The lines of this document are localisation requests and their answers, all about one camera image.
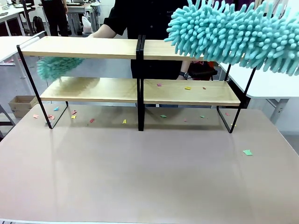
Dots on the person left hand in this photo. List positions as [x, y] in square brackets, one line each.
[180, 78]

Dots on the person right hand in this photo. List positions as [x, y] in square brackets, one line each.
[93, 35]

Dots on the small teal chenille duster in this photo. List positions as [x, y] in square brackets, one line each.
[56, 67]

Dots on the large teal chenille duster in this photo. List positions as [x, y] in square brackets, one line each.
[233, 32]

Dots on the person right forearm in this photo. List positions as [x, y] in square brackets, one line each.
[105, 31]

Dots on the person left forearm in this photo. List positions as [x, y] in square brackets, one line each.
[185, 66]

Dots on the black wristwatch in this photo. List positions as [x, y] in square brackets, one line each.
[184, 74]

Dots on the white plastic bag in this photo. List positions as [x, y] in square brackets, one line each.
[87, 24]

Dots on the black chair orange seat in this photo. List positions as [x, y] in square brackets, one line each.
[202, 70]

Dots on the grey background desk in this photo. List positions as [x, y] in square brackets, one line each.
[79, 10]

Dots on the background person in black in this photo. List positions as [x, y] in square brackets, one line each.
[54, 16]

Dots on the person torso black shirt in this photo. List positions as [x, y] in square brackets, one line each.
[144, 21]

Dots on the black backpack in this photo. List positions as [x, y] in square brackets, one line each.
[38, 24]

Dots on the blue paper scrap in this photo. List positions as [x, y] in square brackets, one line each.
[56, 108]

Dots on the white table grey legs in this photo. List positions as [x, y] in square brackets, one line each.
[268, 86]

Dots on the brown cardboard box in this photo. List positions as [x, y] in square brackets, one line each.
[22, 106]

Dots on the wood shelf unit black frame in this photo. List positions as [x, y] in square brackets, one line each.
[81, 46]
[187, 94]

